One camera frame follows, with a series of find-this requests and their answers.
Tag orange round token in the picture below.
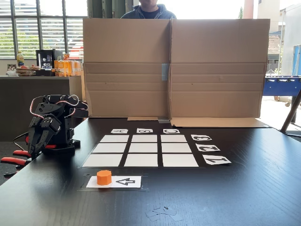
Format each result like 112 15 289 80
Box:
96 169 112 186

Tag white nine-square grid sheet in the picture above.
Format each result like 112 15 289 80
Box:
82 134 200 168

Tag dark counter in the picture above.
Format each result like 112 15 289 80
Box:
0 75 83 142

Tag tray of food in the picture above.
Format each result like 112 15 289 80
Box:
15 65 42 77

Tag black mini fridge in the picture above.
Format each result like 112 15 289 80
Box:
35 48 63 76

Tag yellow bottle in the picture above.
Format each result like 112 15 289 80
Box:
16 51 25 67

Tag white arrow paper sheet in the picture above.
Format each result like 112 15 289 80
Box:
86 176 142 189

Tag person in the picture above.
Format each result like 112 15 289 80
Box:
121 0 177 19

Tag clear tape scraps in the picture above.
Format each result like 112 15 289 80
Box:
145 206 184 222

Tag paper sheet number 3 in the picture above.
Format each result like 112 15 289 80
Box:
190 134 213 141

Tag paper sheet number 2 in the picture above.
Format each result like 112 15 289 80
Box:
195 144 221 152

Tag paper sheet number 1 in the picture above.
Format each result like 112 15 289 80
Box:
202 154 232 166

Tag blue foosball table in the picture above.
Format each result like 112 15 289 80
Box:
262 75 301 108

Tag grey metal leg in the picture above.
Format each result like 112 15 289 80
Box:
279 89 301 138

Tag black power cable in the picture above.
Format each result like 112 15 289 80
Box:
13 131 30 151

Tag red and white servo cable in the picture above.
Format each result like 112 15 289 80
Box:
30 94 79 118

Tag black clamp with red handle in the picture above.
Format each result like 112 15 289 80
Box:
0 157 31 178
13 136 57 160

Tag brown cardboard box wall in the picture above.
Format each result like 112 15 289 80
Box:
82 18 271 129

